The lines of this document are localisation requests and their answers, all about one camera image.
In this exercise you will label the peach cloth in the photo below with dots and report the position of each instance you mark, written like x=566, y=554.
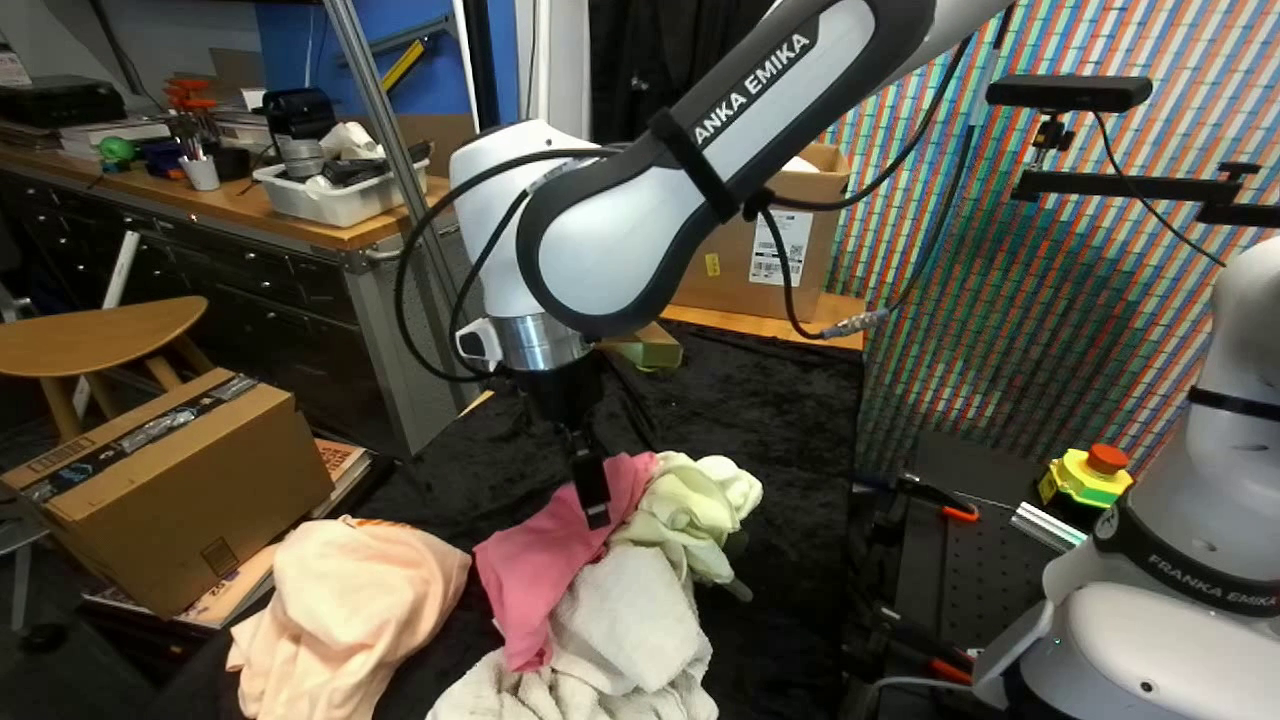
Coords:
x=349, y=604

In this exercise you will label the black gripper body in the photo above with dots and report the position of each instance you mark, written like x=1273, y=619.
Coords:
x=571, y=397

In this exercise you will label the wooden stool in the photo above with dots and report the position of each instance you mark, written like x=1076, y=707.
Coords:
x=83, y=344

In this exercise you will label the white plastic bin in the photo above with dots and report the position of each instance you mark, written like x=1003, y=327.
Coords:
x=331, y=207

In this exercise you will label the white towel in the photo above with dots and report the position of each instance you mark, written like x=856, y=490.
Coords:
x=627, y=646

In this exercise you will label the emergency stop button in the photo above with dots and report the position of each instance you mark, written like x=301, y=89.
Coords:
x=1091, y=476

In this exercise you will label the cardboard box on bench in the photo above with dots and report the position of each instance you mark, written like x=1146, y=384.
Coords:
x=775, y=267

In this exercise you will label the black velvet table cloth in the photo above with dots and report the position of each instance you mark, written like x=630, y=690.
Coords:
x=775, y=629

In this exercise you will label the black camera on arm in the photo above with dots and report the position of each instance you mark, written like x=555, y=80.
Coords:
x=1070, y=95

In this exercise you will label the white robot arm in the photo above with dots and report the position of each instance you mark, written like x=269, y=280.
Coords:
x=585, y=242

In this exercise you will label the pale green towel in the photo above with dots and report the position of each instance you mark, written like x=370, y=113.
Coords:
x=689, y=508

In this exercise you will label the pink cloth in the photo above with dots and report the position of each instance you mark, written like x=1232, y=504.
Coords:
x=524, y=570

